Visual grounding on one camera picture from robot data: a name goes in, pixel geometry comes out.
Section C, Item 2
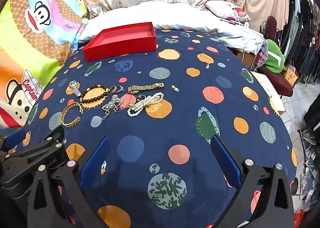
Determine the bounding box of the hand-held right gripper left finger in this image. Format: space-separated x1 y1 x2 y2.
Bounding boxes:
27 136 111 228

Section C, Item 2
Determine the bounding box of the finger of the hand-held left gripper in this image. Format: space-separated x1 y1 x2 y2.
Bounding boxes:
5 125 66 161
0 129 26 155

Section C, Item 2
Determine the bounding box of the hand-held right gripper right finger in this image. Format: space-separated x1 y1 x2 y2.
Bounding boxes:
211 135 294 228

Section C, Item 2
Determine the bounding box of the gold chain cuff bracelet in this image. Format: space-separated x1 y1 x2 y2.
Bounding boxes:
61 102 84 128

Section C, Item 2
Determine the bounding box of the brown bead bracelet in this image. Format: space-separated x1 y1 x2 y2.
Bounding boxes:
79 84 109 108

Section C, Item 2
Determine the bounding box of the silver wristwatch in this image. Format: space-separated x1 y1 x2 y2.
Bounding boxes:
68 80 82 97

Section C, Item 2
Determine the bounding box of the white pearl necklace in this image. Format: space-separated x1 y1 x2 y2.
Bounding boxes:
127 92 165 118

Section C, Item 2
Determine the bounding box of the gold wristwatch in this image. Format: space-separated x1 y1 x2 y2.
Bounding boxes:
127 82 165 94

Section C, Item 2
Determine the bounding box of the red cardboard box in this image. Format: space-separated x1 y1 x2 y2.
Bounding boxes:
82 22 157 62

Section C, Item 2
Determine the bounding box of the beige mattress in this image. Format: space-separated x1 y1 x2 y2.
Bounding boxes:
251 71 287 116

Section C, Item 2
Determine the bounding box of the pile of plastic bags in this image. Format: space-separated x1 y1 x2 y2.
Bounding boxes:
290 128 320 221

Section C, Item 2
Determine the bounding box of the cartoon monkey blanket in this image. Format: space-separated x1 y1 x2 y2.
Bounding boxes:
0 0 88 128

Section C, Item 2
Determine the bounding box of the navy planet print bedsheet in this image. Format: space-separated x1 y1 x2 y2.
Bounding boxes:
15 29 298 228

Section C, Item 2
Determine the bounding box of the dark red chair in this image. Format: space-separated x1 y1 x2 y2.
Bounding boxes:
259 15 294 98

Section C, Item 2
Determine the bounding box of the brown cardboard box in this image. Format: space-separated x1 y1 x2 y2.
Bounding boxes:
287 66 299 85

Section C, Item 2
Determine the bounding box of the green cloth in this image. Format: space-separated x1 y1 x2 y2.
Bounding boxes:
264 39 285 74

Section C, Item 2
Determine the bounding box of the light blue satin cloth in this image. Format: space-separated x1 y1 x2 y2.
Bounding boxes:
219 27 266 55

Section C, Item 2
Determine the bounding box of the row of hanging clothes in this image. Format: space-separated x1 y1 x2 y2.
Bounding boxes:
285 0 320 86

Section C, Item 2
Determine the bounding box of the white pillow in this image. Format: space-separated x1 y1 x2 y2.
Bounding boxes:
79 1 240 42

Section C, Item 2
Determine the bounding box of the pink white cushion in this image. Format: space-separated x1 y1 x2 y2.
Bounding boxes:
205 0 252 22

